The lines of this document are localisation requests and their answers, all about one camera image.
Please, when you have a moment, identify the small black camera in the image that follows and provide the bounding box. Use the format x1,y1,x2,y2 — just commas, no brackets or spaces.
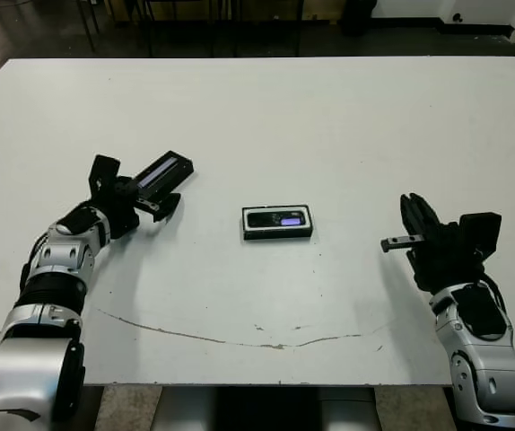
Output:
246,210,307,229

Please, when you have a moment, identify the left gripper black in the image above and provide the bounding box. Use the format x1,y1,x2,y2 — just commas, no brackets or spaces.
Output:
95,174,183,237

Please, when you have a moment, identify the black box white inlay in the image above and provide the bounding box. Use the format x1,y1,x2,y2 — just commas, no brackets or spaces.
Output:
240,203,316,243

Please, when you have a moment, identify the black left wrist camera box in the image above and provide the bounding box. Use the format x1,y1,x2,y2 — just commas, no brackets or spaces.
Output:
87,154,122,202

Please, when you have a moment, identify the black box lid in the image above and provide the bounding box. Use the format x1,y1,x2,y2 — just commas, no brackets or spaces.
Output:
133,151,196,204

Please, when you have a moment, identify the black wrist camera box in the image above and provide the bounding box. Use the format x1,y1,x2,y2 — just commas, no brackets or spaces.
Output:
87,154,122,202
458,211,503,264

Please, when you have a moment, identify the black waste bin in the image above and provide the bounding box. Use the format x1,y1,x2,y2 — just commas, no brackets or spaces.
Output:
341,0,379,37

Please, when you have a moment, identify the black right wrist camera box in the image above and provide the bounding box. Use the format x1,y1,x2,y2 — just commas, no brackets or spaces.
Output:
458,211,503,264

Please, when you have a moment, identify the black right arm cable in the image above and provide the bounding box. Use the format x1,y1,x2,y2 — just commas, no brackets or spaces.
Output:
475,268,512,325

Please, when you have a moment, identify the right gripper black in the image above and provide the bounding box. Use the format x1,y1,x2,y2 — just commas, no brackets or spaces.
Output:
380,192,488,296

